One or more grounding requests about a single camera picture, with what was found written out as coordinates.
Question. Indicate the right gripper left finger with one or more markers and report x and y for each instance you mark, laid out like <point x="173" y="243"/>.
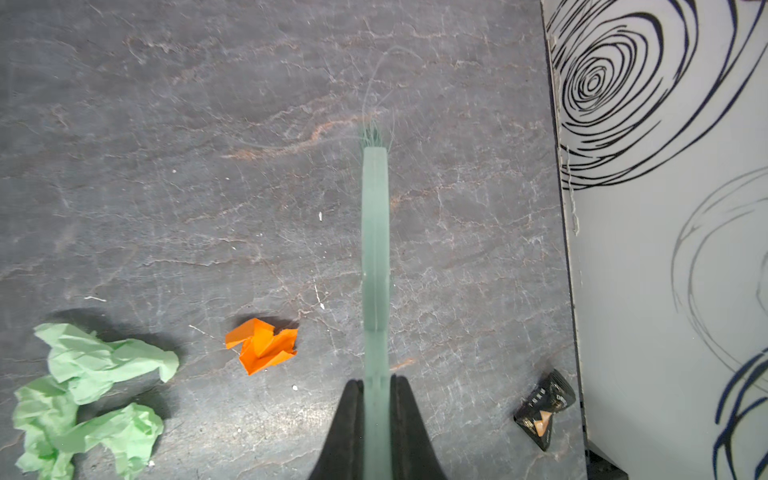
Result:
<point x="342" y="455"/>

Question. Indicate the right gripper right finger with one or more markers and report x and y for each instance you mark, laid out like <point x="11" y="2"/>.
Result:
<point x="413" y="457"/>

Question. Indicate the small black snack wrapper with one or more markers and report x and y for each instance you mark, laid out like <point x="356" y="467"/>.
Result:
<point x="552" y="394"/>

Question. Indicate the green paper scrap front right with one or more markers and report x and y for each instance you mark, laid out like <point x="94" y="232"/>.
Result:
<point x="47" y="414"/>

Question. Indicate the green hand brush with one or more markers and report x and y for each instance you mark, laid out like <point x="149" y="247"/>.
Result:
<point x="375" y="237"/>

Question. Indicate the small orange paper scrap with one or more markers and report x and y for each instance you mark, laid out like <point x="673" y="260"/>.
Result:
<point x="261" y="345"/>

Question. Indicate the green paper scrap lower bin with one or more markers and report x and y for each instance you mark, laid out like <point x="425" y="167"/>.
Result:
<point x="89" y="367"/>

